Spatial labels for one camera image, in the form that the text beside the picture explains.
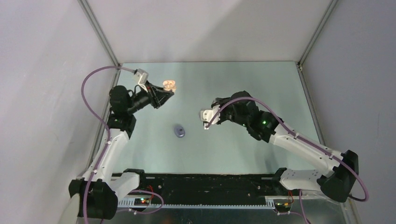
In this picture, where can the left aluminium corner post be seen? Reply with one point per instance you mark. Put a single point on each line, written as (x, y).
(88, 11)

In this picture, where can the aluminium frame rail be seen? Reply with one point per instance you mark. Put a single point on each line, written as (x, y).
(332, 187)

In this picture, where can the right aluminium corner post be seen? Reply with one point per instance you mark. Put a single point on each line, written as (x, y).
(317, 32)

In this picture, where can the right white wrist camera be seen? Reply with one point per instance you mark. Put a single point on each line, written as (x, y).
(210, 116)

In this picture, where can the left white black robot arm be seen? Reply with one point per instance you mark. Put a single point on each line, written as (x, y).
(119, 129)

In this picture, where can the beige earbud charging case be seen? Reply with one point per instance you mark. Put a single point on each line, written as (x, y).
(169, 85)

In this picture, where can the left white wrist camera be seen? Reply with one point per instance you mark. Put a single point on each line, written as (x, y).
(140, 77)

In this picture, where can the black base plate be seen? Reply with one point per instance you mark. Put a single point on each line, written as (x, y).
(250, 189)

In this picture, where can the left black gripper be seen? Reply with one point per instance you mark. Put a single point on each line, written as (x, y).
(161, 96)

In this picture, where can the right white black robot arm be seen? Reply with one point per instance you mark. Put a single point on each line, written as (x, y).
(334, 173)

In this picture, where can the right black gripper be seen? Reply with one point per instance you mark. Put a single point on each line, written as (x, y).
(219, 101)

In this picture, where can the grey cable duct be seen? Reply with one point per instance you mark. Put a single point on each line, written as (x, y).
(135, 203)

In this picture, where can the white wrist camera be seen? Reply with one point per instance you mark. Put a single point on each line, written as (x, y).
(140, 77)
(210, 116)

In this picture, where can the aluminium corner post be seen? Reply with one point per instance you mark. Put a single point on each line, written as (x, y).
(317, 32)
(88, 11)

